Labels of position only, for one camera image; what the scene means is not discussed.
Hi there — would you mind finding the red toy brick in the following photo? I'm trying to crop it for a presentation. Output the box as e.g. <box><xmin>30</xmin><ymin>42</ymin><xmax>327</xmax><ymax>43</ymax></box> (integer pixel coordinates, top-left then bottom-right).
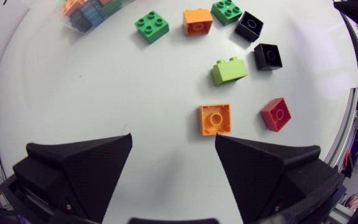
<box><xmin>260</xmin><ymin>97</ymin><xmax>292</xmax><ymax>133</ymax></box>

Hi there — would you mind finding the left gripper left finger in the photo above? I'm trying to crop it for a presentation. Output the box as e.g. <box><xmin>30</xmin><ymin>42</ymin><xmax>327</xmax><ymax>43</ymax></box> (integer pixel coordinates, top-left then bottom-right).
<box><xmin>12</xmin><ymin>133</ymin><xmax>134</xmax><ymax>224</ymax></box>

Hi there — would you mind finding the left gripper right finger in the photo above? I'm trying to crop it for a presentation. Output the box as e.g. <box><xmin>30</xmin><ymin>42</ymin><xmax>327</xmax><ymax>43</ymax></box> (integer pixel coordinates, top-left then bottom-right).
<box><xmin>214</xmin><ymin>133</ymin><xmax>345</xmax><ymax>224</ymax></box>

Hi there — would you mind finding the lime green toy brick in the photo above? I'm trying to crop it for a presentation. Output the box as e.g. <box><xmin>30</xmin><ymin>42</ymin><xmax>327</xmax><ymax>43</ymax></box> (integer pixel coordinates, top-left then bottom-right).
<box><xmin>210</xmin><ymin>56</ymin><xmax>249</xmax><ymax>86</ymax></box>

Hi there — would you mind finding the black toy brick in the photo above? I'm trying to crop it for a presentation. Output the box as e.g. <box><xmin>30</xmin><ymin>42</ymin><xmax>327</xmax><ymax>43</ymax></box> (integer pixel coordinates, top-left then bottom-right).
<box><xmin>234</xmin><ymin>11</ymin><xmax>264</xmax><ymax>43</ymax></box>
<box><xmin>253</xmin><ymin>43</ymin><xmax>283</xmax><ymax>72</ymax></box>

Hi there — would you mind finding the orange toy brick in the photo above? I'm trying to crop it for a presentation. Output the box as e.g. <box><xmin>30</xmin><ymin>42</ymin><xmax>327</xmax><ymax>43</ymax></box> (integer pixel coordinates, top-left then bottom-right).
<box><xmin>182</xmin><ymin>8</ymin><xmax>214</xmax><ymax>37</ymax></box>
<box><xmin>199</xmin><ymin>103</ymin><xmax>232</xmax><ymax>137</ymax></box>

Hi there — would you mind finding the clear plastic container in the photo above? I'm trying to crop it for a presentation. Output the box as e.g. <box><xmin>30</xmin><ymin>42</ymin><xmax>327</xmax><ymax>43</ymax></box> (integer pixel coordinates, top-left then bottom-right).
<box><xmin>53</xmin><ymin>0</ymin><xmax>136</xmax><ymax>34</ymax></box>

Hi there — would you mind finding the pile of toy bricks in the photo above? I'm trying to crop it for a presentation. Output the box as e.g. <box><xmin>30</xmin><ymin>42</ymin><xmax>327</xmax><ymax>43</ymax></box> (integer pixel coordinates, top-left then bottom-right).
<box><xmin>61</xmin><ymin>0</ymin><xmax>123</xmax><ymax>33</ymax></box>

